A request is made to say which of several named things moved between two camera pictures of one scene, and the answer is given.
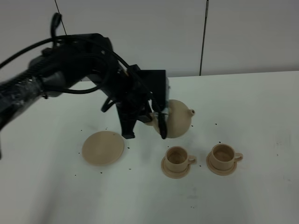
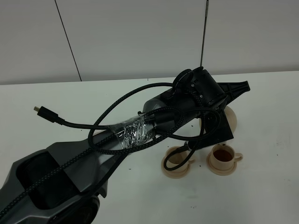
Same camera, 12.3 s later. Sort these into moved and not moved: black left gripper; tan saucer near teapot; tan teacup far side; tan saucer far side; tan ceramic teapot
Moved: tan ceramic teapot; black left gripper
Not moved: tan saucer near teapot; tan saucer far side; tan teacup far side
